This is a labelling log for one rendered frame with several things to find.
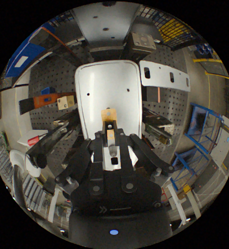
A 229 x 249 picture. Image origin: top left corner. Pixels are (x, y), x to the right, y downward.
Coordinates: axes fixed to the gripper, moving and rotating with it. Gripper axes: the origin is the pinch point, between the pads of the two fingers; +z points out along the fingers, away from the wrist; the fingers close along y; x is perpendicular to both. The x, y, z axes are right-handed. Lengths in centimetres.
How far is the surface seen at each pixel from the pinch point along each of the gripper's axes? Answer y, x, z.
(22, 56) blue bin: -33.0, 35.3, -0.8
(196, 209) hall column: 494, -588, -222
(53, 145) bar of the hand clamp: -14.3, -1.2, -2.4
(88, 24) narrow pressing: -2.7, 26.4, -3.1
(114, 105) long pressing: 2.1, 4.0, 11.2
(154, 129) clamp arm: 14.8, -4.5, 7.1
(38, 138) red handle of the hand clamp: -21.6, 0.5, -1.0
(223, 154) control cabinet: 752, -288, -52
